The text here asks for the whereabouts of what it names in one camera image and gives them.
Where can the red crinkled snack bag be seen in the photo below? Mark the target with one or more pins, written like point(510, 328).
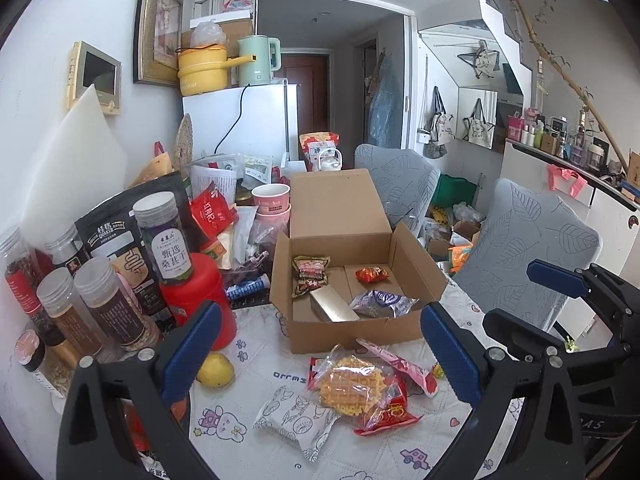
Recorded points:
point(392, 414)

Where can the near grey leaf chair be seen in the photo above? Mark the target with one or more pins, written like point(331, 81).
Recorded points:
point(523, 226)

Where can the white foam board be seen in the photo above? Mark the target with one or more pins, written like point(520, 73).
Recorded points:
point(84, 165)

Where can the pink cone snack packet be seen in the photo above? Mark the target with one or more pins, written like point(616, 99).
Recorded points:
point(422, 377)

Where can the red plastic canister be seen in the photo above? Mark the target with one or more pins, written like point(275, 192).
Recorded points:
point(205, 283)

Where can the green red candy packet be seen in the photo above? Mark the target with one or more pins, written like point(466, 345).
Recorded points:
point(311, 273)

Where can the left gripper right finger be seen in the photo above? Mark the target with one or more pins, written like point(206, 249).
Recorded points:
point(547, 442)

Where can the black stand-up pouch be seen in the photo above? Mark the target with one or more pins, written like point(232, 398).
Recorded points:
point(111, 231)

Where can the white doodle snack packet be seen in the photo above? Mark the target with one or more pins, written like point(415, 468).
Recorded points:
point(298, 419)

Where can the yellow lemon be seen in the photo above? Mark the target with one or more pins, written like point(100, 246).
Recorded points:
point(216, 371)

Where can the red gold snack packet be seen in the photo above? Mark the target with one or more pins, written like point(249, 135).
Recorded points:
point(372, 275)

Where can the green yellow lollipop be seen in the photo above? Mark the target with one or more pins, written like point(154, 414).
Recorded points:
point(438, 371)

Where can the gold rectangular snack box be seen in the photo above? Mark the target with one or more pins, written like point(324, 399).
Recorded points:
point(329, 306)

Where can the wall intercom panel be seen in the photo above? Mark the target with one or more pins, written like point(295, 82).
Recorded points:
point(91, 67)

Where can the woven round trivet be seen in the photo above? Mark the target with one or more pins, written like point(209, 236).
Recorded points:
point(183, 148)

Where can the brown cardboard box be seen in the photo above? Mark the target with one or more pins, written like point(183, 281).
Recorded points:
point(338, 215)

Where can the waffle cookie clear bag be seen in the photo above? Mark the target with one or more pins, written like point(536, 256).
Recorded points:
point(350, 385)

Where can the white mini fridge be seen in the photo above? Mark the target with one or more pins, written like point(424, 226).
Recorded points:
point(254, 120)

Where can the purple white snack packet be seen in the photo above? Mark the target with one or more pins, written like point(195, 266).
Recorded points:
point(380, 304)

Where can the grey leaf chair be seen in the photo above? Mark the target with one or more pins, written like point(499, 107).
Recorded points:
point(405, 181)
point(523, 226)

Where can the pink paper cups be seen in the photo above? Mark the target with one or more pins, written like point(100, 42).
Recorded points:
point(273, 204)

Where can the gold framed picture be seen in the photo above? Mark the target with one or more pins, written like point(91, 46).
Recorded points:
point(157, 40)

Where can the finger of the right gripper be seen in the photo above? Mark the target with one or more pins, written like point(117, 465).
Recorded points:
point(612, 299)
point(520, 341)

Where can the far grey leaf chair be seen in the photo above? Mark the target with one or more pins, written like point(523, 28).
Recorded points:
point(405, 181)

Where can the brown label clear jar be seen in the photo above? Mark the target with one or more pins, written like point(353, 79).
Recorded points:
point(114, 309)

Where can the green electric kettle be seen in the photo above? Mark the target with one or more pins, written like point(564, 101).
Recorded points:
point(266, 53)

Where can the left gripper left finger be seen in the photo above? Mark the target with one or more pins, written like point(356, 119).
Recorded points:
point(94, 440)

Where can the dark label clear jar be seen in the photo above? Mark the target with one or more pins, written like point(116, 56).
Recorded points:
point(158, 220)

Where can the yellow pot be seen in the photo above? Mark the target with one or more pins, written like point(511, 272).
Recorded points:
point(206, 68)

